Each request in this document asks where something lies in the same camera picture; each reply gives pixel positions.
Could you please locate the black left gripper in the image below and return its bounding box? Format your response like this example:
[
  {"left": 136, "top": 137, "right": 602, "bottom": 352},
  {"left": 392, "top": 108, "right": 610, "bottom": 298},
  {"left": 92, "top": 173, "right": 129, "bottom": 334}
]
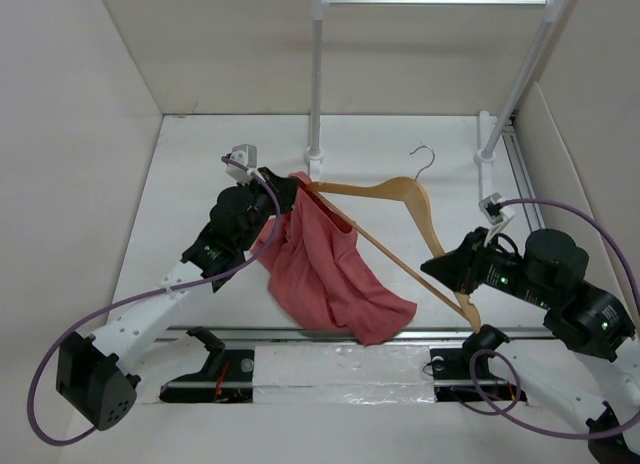
[{"left": 236, "top": 168, "right": 298, "bottom": 253}]

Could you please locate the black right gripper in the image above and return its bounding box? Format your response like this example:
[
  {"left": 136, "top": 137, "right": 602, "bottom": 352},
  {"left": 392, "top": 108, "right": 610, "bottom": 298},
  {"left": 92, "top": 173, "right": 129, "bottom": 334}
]
[{"left": 418, "top": 224, "right": 555, "bottom": 308}]

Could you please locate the wooden clothes hanger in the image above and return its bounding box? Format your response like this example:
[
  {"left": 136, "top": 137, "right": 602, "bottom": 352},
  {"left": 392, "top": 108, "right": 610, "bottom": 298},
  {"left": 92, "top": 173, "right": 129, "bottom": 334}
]
[{"left": 306, "top": 176, "right": 482, "bottom": 334}]

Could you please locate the red t shirt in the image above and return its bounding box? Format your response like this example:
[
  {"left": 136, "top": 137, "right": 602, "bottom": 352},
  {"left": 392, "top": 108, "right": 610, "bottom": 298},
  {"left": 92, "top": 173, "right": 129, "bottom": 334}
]
[{"left": 251, "top": 172, "right": 417, "bottom": 345}]

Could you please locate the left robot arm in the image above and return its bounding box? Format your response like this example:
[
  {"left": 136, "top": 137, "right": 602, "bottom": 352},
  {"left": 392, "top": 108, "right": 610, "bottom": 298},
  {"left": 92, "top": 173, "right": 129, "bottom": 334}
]
[{"left": 56, "top": 167, "right": 301, "bottom": 431}]

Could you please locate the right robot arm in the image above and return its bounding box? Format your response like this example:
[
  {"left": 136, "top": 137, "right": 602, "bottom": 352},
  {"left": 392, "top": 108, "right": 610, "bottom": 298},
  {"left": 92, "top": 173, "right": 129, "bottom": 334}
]
[{"left": 421, "top": 228, "right": 639, "bottom": 463}]

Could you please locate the white clothes rack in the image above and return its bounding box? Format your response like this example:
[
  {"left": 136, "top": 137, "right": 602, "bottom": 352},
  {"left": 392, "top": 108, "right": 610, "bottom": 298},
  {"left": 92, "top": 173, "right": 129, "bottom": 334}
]
[{"left": 304, "top": 0, "right": 569, "bottom": 199}]

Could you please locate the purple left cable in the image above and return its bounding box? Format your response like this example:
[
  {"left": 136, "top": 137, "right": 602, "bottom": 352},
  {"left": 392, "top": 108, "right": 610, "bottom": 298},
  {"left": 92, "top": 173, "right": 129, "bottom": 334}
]
[{"left": 27, "top": 155, "right": 281, "bottom": 445}]

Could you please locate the purple cable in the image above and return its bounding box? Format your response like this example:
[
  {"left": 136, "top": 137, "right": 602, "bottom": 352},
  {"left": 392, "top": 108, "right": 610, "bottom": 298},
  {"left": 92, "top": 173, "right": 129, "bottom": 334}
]
[
  {"left": 467, "top": 197, "right": 640, "bottom": 441},
  {"left": 27, "top": 155, "right": 281, "bottom": 445}
]

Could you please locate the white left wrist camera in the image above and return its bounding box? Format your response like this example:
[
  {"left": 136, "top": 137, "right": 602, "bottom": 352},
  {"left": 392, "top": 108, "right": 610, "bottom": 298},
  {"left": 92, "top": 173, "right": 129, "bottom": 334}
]
[{"left": 225, "top": 144, "right": 258, "bottom": 183}]

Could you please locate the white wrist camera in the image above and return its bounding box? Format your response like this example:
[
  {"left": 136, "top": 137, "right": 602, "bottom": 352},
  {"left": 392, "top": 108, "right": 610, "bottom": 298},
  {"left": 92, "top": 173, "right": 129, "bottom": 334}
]
[
  {"left": 225, "top": 144, "right": 258, "bottom": 183},
  {"left": 478, "top": 193, "right": 516, "bottom": 235}
]

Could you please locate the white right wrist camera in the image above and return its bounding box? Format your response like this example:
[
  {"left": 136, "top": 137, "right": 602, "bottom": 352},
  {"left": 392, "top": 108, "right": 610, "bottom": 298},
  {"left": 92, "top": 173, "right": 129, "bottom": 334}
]
[{"left": 478, "top": 193, "right": 516, "bottom": 235}]

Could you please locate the aluminium side rail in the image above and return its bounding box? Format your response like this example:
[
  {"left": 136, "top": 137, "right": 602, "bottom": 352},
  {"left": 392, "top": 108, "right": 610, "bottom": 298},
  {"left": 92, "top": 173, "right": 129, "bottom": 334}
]
[{"left": 502, "top": 117, "right": 546, "bottom": 232}]

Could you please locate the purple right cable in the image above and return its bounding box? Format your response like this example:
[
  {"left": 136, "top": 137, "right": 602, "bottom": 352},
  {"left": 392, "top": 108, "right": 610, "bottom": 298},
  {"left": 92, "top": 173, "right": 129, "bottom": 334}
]
[{"left": 467, "top": 197, "right": 640, "bottom": 441}]

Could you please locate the aluminium front rail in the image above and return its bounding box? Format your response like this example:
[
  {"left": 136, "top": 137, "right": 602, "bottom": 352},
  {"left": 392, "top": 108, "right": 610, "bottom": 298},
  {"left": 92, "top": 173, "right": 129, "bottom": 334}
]
[{"left": 159, "top": 326, "right": 556, "bottom": 393}]

